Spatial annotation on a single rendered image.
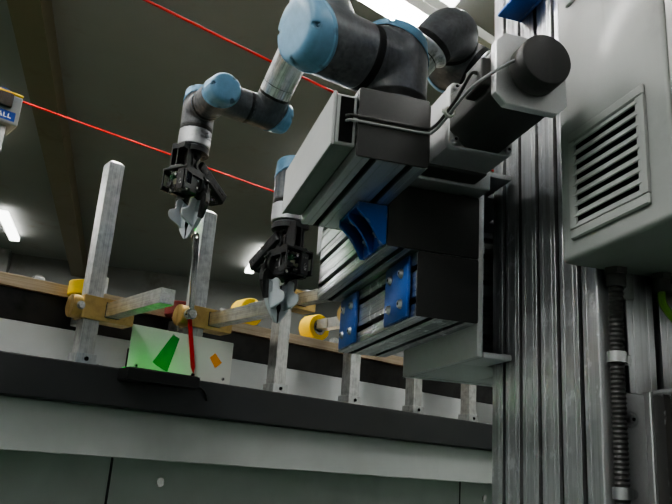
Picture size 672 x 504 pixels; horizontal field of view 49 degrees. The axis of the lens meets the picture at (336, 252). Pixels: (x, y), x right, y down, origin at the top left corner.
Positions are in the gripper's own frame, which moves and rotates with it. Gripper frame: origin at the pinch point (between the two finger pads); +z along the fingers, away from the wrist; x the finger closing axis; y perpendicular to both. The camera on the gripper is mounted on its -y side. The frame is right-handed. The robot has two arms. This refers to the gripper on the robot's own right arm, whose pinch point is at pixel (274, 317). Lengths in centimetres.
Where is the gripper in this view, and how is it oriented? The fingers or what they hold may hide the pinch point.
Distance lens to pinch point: 154.6
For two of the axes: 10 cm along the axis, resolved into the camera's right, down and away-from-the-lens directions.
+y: 6.6, -1.9, -7.3
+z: -0.6, 9.5, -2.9
